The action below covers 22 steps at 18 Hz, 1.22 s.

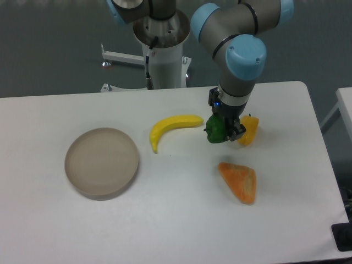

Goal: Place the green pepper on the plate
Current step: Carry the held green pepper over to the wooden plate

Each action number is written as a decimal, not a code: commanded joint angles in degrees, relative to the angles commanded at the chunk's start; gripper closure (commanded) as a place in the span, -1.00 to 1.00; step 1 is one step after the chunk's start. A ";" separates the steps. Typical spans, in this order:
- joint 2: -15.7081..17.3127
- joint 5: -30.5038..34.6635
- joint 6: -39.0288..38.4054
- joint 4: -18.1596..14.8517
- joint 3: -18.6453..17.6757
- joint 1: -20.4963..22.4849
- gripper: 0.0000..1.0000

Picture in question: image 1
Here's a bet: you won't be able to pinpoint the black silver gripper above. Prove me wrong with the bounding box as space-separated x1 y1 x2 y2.
208 85 251 141

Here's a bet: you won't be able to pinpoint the green toy pepper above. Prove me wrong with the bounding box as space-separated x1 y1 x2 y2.
204 114 227 144

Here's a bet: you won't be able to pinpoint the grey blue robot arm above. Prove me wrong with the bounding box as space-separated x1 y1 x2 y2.
107 1 294 144

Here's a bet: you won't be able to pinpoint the yellow toy pepper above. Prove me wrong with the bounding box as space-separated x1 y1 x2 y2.
238 114 259 146

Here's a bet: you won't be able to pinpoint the beige round plate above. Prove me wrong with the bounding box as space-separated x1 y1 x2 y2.
64 128 139 201

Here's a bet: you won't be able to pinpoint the yellow toy banana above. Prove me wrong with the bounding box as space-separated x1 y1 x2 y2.
149 114 204 154

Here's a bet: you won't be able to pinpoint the orange slice toy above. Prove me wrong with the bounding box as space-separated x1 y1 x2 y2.
217 162 257 205

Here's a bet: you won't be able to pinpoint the white side table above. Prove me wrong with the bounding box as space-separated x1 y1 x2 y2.
320 87 351 137

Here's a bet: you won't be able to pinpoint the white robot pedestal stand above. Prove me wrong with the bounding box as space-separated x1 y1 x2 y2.
101 9 191 90

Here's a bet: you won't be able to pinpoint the black white cable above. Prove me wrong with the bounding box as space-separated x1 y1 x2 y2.
145 36 159 90

